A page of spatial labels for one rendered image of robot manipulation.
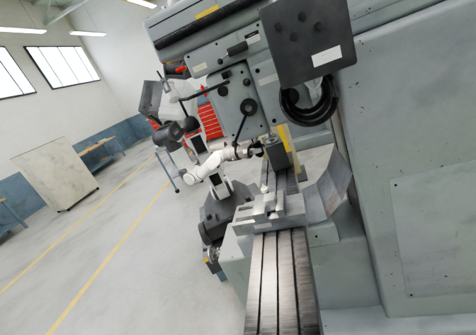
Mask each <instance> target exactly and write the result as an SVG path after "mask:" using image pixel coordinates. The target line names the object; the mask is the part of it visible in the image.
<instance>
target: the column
mask: <svg viewBox="0 0 476 335"><path fill-rule="evenodd" d="M353 40H354V45H355V49H356V56H357V63H356V64H354V65H352V66H350V67H347V68H344V69H340V70H339V71H336V72H332V75H333V76H334V79H333V80H332V83H333V88H334V93H333V96H338V97H339V102H338V106H337V109H336V111H335V113H334V114H333V115H332V117H330V119H328V121H329V126H330V130H331V135H332V139H333V142H334V144H335V146H336V148H337V149H338V150H339V152H340V153H341V155H342V157H343V158H344V160H345V162H346V163H347V165H348V167H349V169H350V170H351V172H352V173H353V175H352V177H351V180H350V182H349V185H348V188H347V190H346V197H347V199H348V201H349V202H350V204H351V205H352V207H353V209H354V211H355V213H356V215H357V217H358V220H359V222H360V224H361V227H362V229H363V232H364V234H365V236H366V237H367V238H368V244H369V247H370V254H371V257H372V261H373V267H374V270H375V277H376V280H377V284H378V290H379V293H380V299H381V303H382V306H383V309H384V311H385V314H386V315H387V316H388V317H389V318H403V317H425V316H436V315H447V314H468V313H476V0H445V1H442V2H440V3H438V4H435V5H433V6H430V7H428V8H425V9H422V10H420V11H417V12H415V13H412V14H409V15H408V16H405V17H402V18H399V19H397V20H395V21H392V22H389V23H386V24H385V25H382V26H379V27H377V28H374V29H372V30H369V31H366V32H364V33H361V34H359V35H356V36H354V37H353Z"/></svg>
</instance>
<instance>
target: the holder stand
mask: <svg viewBox="0 0 476 335"><path fill-rule="evenodd" d="M261 139H262V141H263V143H265V145H266V146H265V149H266V153H267V155H268V158H269V161H270V163H271V166H272V169H273V172H276V171H280V170H281V169H285V168H288V167H290V166H291V165H290V162H289V159H288V155H287V153H286V150H285V147H284V144H283V141H282V139H281V138H280V137H279V135H278V133H277V132H275V133H273V135H272V136H270V137H267V136H264V137H262V138H261Z"/></svg>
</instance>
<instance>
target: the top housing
mask: <svg viewBox="0 0 476 335"><path fill-rule="evenodd" d="M233 1H235V0H180V1H178V2H176V3H175V4H173V5H171V6H169V7H167V8H166V9H164V10H162V11H160V12H159V13H156V14H154V15H153V16H151V17H148V18H147V19H145V20H144V22H143V27H144V29H145V32H146V34H147V36H148V38H149V40H150V42H151V44H152V46H153V48H154V51H155V52H156V54H157V57H158V58H159V60H160V62H163V63H168V62H176V61H181V60H184V55H185V54H187V53H189V52H191V51H193V50H196V49H198V48H199V47H202V46H204V45H207V44H208V43H210V42H212V41H214V40H217V39H219V38H221V37H223V36H226V35H228V34H230V33H232V32H234V31H236V30H239V29H240V28H242V27H244V26H246V25H249V24H250V23H253V22H255V21H257V20H259V19H260V16H259V9H260V8H262V7H264V6H266V5H268V4H271V3H273V0H261V1H259V2H256V3H255V4H253V5H251V6H249V7H248V8H244V9H243V10H241V11H239V12H236V13H234V14H233V15H231V16H228V17H226V18H225V19H223V20H221V21H218V22H216V23H214V24H212V25H209V26H208V27H206V28H204V29H202V30H200V31H198V32H195V33H194V34H191V35H190V36H187V37H186V38H184V39H182V40H179V41H177V42H175V43H173V44H171V45H169V46H167V47H165V48H164V49H162V50H160V51H158V50H156V49H155V47H154V45H153V42H154V41H155V40H158V39H159V38H161V37H163V36H165V35H167V34H169V33H171V32H173V31H175V30H177V29H179V28H181V27H183V26H185V25H188V24H189V23H192V22H194V21H196V20H198V19H199V18H201V17H203V16H205V15H207V14H209V13H212V12H213V11H215V10H217V9H219V8H222V7H223V6H225V5H227V4H229V3H232V2H233Z"/></svg>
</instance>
